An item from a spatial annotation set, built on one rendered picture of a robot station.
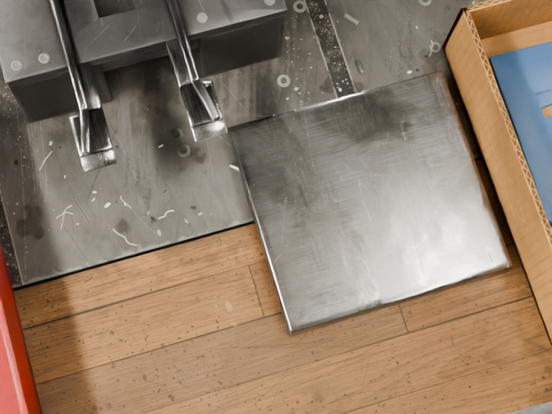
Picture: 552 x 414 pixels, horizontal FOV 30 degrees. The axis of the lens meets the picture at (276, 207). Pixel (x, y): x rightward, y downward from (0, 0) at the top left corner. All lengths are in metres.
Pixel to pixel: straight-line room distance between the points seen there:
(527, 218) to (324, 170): 0.15
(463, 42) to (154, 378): 0.33
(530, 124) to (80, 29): 0.34
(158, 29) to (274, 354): 0.24
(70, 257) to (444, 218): 0.28
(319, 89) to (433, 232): 0.14
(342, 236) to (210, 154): 0.12
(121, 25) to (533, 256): 0.33
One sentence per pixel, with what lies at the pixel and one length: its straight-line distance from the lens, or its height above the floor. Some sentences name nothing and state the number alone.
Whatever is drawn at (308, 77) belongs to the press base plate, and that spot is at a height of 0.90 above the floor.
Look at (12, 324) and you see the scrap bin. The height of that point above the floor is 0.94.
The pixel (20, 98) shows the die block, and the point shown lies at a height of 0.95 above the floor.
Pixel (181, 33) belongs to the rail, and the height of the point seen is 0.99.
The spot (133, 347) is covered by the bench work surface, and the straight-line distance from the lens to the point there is 0.75.
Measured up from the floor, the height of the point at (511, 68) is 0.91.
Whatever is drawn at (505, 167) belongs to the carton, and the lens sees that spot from 0.76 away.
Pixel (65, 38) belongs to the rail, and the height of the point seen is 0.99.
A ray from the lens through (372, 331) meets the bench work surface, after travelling 0.76.
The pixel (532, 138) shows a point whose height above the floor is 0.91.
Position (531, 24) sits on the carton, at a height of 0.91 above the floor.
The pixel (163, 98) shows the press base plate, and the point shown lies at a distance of 0.80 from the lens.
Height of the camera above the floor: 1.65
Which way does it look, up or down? 75 degrees down
